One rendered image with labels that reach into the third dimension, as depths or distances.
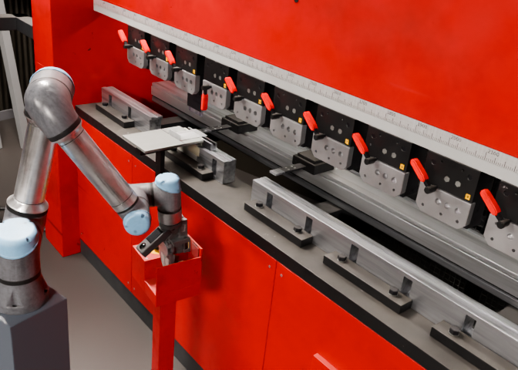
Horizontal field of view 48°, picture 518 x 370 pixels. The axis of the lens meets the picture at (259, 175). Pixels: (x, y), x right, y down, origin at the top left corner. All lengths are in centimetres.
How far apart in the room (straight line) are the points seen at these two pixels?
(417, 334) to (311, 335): 39
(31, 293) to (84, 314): 127
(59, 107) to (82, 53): 152
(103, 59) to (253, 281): 154
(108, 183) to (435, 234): 102
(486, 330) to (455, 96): 59
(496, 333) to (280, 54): 102
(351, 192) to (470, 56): 83
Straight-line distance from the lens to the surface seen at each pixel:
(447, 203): 155
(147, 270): 196
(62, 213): 329
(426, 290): 167
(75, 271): 330
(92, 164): 157
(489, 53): 142
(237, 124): 246
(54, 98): 153
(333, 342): 182
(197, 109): 234
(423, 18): 151
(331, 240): 186
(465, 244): 189
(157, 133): 236
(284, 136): 189
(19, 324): 175
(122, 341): 283
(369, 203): 205
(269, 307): 200
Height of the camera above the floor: 184
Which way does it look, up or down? 24 degrees down
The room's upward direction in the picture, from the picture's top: 6 degrees clockwise
